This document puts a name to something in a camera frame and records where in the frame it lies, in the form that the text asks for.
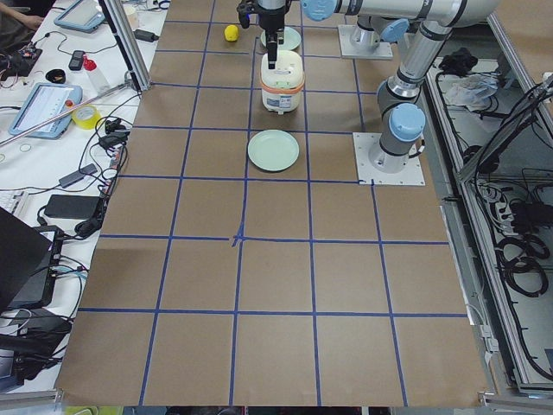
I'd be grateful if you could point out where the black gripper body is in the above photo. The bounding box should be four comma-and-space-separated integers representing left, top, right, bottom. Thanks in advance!
257, 0, 286, 42

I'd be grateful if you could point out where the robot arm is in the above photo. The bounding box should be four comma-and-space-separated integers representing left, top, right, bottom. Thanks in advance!
237, 1, 410, 69
320, 1, 499, 173

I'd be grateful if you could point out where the right green plate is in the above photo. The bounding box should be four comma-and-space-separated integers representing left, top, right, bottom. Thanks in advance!
277, 26, 302, 50

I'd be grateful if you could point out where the green plate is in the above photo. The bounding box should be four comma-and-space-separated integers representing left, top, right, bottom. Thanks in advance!
277, 26, 302, 50
247, 130, 300, 172

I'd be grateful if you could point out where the yellow potato toy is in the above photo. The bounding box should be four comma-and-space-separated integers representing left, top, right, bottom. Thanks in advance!
224, 24, 239, 42

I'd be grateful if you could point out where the left green plate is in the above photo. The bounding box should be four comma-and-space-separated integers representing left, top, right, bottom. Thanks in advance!
247, 130, 300, 172

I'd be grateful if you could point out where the black power adapter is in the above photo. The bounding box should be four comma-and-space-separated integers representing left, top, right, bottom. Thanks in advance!
134, 29, 159, 42

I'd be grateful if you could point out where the red cap squeeze bottle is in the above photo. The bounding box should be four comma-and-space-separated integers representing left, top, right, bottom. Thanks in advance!
83, 55, 110, 94

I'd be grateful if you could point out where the yellow tape roll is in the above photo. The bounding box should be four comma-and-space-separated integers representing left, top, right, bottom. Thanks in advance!
71, 105, 101, 130

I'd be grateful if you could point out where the blue teach pendant tablet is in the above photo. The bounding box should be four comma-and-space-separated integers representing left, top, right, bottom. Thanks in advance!
9, 83, 83, 139

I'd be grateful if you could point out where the black laptop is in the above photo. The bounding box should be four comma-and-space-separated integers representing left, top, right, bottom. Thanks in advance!
1, 209, 62, 311

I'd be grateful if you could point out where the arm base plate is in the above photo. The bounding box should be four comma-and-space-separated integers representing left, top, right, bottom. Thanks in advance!
338, 25, 393, 61
353, 132, 425, 186

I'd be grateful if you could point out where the aluminium frame post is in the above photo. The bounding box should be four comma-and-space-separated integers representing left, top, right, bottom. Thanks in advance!
99, 0, 151, 92

